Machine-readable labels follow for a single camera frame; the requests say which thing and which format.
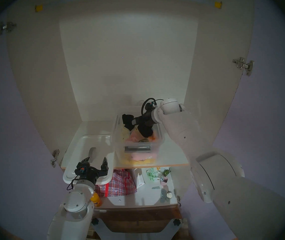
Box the grey robot base frame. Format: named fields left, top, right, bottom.
left=87, top=218, right=188, bottom=240

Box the white wardrobe carcass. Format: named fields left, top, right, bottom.
left=6, top=0, right=255, bottom=192

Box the black sock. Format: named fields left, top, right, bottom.
left=137, top=124, right=155, bottom=138
left=122, top=114, right=135, bottom=130

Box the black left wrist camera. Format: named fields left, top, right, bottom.
left=74, top=161, right=91, bottom=176

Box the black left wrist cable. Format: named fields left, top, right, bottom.
left=67, top=175, right=80, bottom=191

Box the orange drink bottle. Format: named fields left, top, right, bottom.
left=90, top=192, right=102, bottom=207

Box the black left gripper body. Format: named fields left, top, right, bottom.
left=79, top=166, right=109, bottom=185

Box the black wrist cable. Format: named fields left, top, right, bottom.
left=67, top=175, right=80, bottom=191
left=141, top=98, right=164, bottom=113

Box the cream cloth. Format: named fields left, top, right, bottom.
left=119, top=124, right=131, bottom=140

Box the white clothes rod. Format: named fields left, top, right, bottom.
left=42, top=0, right=215, bottom=7

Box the clear plastic storage bin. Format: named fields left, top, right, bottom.
left=110, top=106, right=165, bottom=165

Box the green crumpled wrapper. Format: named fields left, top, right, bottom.
left=146, top=168, right=160, bottom=182

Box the white plastic bin lid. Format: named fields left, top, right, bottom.
left=63, top=134, right=116, bottom=185

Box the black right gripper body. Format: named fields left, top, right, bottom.
left=138, top=109, right=158, bottom=129

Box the red plaid bag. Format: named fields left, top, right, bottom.
left=95, top=169, right=137, bottom=198

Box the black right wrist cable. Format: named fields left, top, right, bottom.
left=141, top=98, right=164, bottom=113

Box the peach pink cloth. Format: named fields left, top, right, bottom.
left=129, top=131, right=145, bottom=143

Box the lilac wardrobe door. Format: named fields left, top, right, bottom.
left=0, top=7, right=66, bottom=240
left=180, top=0, right=285, bottom=240

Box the yellow cloth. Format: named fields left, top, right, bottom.
left=121, top=156, right=157, bottom=165

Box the pale pink folded cloth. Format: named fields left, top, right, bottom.
left=130, top=152, right=158, bottom=160

